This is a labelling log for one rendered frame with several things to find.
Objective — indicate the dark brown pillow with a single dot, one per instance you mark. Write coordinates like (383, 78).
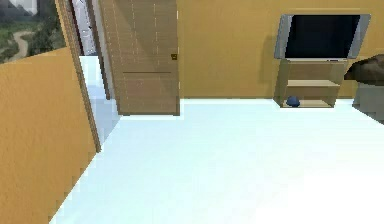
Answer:
(366, 69)

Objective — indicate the tan wooden shelf stand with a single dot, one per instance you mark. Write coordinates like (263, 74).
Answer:
(311, 87)

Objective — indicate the grey framed television set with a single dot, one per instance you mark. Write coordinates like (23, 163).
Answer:
(322, 36)

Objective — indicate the framed landscape picture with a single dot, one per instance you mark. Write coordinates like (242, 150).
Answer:
(23, 30)

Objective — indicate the brown wooden room door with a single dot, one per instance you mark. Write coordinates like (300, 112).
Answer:
(143, 60)

